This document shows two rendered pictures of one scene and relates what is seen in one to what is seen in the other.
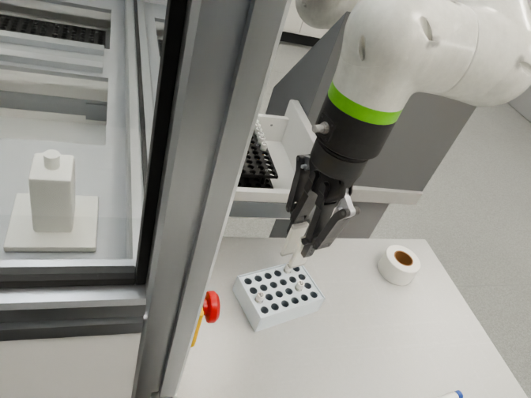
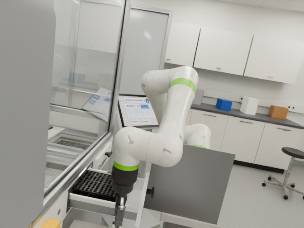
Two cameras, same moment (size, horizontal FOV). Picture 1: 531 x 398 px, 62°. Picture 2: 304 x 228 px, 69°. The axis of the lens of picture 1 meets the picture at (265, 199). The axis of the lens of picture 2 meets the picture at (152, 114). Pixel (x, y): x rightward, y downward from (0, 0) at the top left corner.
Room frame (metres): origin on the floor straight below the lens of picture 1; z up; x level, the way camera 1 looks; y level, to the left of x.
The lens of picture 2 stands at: (-0.09, -0.48, 1.48)
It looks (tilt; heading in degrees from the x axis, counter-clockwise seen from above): 12 degrees down; 29
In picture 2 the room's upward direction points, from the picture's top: 10 degrees clockwise
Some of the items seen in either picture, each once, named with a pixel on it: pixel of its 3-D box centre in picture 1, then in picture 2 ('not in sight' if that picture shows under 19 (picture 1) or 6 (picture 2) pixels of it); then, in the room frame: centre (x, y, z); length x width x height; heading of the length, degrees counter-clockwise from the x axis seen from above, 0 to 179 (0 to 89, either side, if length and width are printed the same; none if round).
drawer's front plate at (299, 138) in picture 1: (305, 160); (143, 196); (0.75, -0.05, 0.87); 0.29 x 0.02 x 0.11; 26
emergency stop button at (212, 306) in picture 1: (206, 306); not in sight; (0.34, 0.02, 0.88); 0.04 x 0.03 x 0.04; 26
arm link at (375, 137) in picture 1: (351, 124); (123, 172); (0.52, -0.07, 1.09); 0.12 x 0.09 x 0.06; 131
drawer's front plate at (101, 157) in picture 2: not in sight; (103, 158); (0.90, 0.35, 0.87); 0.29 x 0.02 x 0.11; 26
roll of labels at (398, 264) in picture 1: (398, 264); not in sight; (0.65, -0.29, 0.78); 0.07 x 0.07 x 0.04
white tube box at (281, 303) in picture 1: (278, 294); not in sight; (0.48, -0.07, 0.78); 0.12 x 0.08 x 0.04; 131
